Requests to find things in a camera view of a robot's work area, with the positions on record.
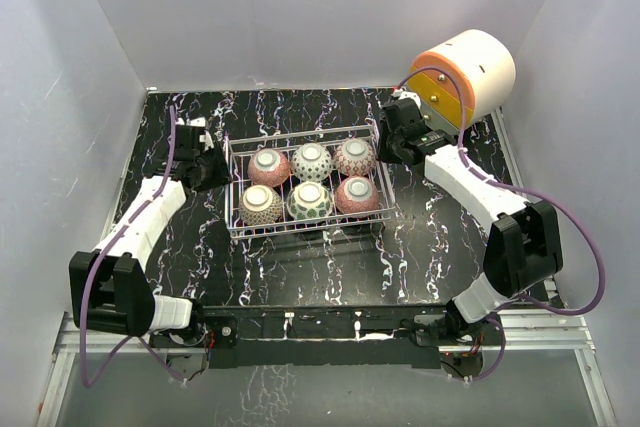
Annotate white wire dish rack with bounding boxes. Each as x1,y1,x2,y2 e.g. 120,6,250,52
223,120,396,242

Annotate white bowl green leaves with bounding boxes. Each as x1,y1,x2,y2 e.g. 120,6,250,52
285,181,334,223

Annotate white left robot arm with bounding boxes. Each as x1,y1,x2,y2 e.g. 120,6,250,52
69,117,230,346

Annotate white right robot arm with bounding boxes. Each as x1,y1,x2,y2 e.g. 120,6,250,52
378,97,563,344

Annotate white bowl red lattice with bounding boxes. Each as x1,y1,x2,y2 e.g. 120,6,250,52
333,138,376,177

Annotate pink floral bowl front right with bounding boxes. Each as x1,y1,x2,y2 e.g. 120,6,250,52
334,176,380,218

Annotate pink floral bowl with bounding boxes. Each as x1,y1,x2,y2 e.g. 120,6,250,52
334,176,380,218
248,148,291,188

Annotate pink floral bowl back left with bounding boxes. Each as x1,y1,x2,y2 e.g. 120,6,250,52
248,148,291,188

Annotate brown patterned bowl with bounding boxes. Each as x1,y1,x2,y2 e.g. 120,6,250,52
239,185,283,226

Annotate white bowl brown diamonds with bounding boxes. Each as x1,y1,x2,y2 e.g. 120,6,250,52
291,143,333,183

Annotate round white mini drawer cabinet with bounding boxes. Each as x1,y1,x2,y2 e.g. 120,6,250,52
406,29,516,135

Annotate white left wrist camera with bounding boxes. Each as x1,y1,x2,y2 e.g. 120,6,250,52
187,117,214,151

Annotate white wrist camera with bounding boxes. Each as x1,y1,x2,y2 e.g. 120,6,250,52
391,88,421,105
187,117,214,151

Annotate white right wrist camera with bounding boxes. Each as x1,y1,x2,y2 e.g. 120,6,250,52
391,88,421,105

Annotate aluminium rail frame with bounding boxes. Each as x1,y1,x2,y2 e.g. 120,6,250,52
37,109,619,427

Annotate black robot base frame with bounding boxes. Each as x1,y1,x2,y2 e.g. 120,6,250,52
151,305,502,369

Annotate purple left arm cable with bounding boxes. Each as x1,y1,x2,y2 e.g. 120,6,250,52
78,105,191,389

